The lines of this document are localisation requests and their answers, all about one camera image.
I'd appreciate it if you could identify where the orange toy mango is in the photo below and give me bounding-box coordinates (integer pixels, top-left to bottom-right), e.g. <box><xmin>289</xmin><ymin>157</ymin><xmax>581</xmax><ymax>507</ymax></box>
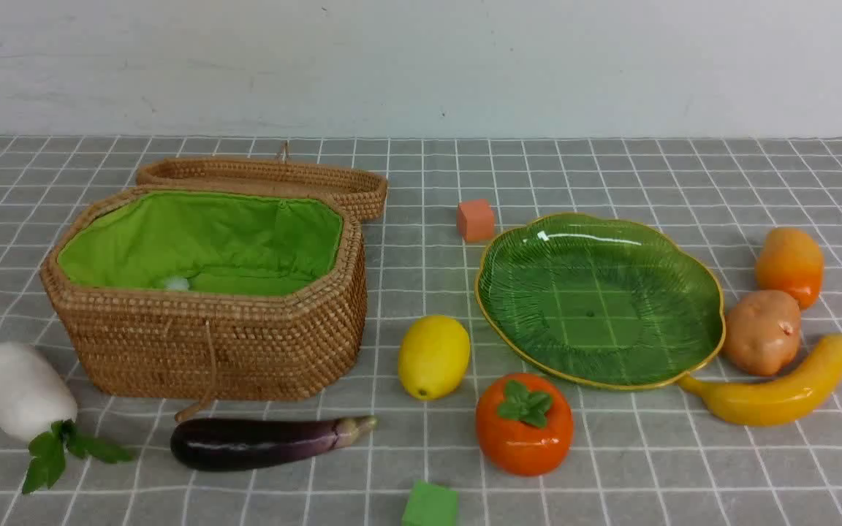
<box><xmin>754</xmin><ymin>227</ymin><xmax>824</xmax><ymax>310</ymax></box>

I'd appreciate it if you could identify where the purple toy eggplant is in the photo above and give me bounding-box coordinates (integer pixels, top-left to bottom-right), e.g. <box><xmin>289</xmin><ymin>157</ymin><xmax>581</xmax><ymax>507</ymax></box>
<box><xmin>170</xmin><ymin>415</ymin><xmax>378</xmax><ymax>473</ymax></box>

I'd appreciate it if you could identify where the green foam cube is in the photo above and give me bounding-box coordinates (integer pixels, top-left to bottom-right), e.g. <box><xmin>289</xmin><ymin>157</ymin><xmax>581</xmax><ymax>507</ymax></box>
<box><xmin>401</xmin><ymin>480</ymin><xmax>459</xmax><ymax>526</ymax></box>

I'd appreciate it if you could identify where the yellow toy lemon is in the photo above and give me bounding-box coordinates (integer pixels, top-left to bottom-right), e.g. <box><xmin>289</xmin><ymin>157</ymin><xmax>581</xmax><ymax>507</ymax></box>
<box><xmin>398</xmin><ymin>314</ymin><xmax>471</xmax><ymax>402</ymax></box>

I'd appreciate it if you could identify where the white toy radish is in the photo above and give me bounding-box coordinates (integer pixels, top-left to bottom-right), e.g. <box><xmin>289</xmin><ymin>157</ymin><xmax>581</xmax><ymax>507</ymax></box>
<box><xmin>0</xmin><ymin>342</ymin><xmax>134</xmax><ymax>494</ymax></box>

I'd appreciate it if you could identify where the brown toy potato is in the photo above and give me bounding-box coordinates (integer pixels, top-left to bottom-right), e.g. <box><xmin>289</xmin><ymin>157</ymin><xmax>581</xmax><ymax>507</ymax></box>
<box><xmin>722</xmin><ymin>290</ymin><xmax>801</xmax><ymax>377</ymax></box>

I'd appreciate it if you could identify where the woven wicker basket green lining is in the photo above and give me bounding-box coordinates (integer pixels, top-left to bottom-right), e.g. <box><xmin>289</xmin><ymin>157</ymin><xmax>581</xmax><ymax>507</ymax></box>
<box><xmin>39</xmin><ymin>185</ymin><xmax>368</xmax><ymax>424</ymax></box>

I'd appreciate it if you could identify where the yellow toy banana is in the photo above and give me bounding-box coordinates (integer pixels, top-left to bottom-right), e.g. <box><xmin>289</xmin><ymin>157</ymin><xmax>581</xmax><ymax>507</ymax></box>
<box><xmin>676</xmin><ymin>333</ymin><xmax>842</xmax><ymax>427</ymax></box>

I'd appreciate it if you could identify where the woven wicker basket lid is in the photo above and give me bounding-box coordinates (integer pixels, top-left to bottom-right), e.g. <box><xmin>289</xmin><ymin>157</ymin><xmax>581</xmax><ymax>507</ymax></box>
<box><xmin>136</xmin><ymin>143</ymin><xmax>388</xmax><ymax>222</ymax></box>

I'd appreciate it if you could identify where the green leaf-shaped glass plate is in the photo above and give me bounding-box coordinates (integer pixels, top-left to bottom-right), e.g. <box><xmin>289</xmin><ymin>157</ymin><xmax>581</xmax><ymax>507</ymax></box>
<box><xmin>474</xmin><ymin>213</ymin><xmax>726</xmax><ymax>392</ymax></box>

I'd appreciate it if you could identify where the orange toy persimmon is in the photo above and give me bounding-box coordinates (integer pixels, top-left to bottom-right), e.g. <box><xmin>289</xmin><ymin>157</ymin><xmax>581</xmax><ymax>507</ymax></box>
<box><xmin>475</xmin><ymin>373</ymin><xmax>574</xmax><ymax>477</ymax></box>

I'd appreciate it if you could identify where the orange foam cube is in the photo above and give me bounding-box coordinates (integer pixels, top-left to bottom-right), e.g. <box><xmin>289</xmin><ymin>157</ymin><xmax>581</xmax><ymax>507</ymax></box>
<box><xmin>455</xmin><ymin>199</ymin><xmax>496</xmax><ymax>243</ymax></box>

